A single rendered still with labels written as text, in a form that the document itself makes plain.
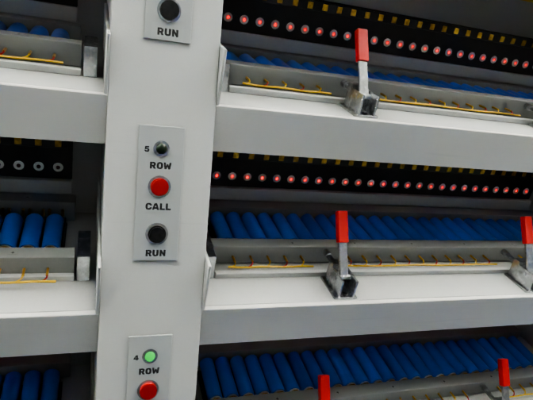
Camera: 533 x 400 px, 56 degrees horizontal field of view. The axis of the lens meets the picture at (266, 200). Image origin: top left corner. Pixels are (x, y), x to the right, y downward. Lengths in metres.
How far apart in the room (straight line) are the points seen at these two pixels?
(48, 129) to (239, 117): 0.17
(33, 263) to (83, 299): 0.06
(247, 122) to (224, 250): 0.15
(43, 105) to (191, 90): 0.12
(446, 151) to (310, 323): 0.24
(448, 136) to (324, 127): 0.15
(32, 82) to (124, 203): 0.13
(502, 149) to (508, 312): 0.20
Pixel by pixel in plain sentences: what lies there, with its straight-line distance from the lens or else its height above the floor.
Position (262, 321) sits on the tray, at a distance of 0.53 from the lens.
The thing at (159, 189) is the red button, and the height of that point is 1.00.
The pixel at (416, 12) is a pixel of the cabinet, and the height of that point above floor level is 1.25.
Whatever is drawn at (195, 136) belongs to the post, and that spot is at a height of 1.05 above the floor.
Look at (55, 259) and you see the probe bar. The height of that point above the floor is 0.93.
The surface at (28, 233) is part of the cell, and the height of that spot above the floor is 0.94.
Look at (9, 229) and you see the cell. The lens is 0.57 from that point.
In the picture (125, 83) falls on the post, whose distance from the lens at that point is 0.46.
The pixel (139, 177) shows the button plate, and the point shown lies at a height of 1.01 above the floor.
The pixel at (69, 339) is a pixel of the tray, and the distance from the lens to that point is 0.51.
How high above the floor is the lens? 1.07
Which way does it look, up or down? 8 degrees down
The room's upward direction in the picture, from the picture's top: 5 degrees clockwise
